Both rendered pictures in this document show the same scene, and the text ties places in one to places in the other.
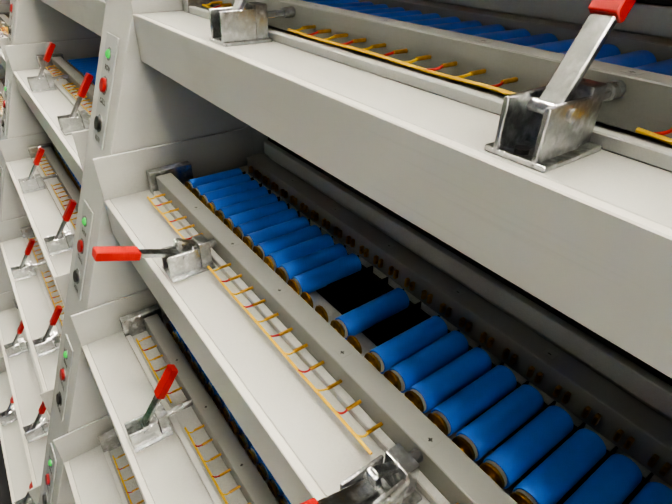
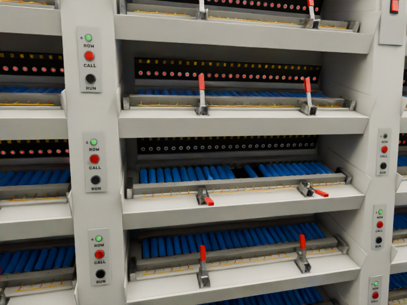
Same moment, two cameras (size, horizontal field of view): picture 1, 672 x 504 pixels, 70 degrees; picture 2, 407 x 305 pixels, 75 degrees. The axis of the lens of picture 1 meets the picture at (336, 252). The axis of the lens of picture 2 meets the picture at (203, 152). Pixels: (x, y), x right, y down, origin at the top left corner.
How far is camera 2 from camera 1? 0.63 m
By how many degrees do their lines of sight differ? 57
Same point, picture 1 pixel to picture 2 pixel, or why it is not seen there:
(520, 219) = (317, 123)
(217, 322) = (237, 200)
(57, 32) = not seen: outside the picture
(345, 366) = (275, 180)
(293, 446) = (289, 198)
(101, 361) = (145, 294)
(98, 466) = not seen: outside the picture
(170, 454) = (216, 275)
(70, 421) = not seen: outside the picture
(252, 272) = (228, 182)
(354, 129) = (278, 122)
